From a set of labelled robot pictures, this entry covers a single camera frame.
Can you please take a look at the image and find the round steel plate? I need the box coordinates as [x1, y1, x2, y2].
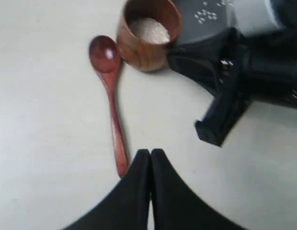
[174, 0, 273, 45]

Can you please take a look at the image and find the red wooden spoon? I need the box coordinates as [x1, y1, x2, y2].
[89, 35, 129, 178]

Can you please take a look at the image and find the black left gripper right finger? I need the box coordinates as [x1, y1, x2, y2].
[151, 149, 244, 230]

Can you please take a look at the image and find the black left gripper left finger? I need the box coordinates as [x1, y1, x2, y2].
[65, 149, 150, 230]

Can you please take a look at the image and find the brown wooden cup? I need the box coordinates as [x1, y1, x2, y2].
[117, 0, 182, 72]

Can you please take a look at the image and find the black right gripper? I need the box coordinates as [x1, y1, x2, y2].
[167, 26, 297, 147]

